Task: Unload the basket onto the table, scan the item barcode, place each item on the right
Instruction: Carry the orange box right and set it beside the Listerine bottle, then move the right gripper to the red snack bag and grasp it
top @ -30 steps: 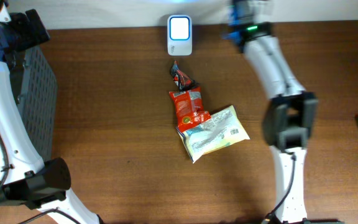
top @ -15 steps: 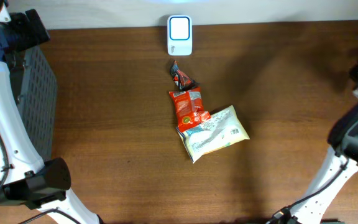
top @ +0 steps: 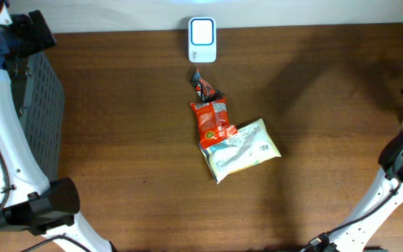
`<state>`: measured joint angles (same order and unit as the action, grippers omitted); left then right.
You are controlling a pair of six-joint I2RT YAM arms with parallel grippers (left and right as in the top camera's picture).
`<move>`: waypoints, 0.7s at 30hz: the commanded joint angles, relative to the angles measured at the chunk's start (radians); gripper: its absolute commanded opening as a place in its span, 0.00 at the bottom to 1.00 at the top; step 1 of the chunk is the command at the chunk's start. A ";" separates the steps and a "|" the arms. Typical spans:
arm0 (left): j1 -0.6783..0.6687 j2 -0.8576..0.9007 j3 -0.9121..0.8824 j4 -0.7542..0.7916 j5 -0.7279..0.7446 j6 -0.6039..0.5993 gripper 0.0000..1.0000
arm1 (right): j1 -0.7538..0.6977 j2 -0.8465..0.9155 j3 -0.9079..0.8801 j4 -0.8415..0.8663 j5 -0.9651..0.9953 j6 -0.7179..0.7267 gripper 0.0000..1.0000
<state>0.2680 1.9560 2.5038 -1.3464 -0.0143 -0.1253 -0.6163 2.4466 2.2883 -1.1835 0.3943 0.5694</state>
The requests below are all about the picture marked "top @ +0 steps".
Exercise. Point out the yellow white snack bag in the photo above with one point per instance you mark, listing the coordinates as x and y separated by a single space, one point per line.
251 146

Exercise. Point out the red snack bag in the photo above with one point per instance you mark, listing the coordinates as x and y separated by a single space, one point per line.
213 122

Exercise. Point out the black red snack wrapper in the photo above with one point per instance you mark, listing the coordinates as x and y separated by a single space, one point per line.
204 89

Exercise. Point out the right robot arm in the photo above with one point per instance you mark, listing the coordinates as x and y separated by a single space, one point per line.
383 197

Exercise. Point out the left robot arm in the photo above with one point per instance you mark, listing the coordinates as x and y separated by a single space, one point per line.
28 200

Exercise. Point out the white barcode scanner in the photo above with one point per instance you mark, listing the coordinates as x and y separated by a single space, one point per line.
202 40

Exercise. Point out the grey plastic basket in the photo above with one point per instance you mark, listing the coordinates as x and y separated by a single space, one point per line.
38 97

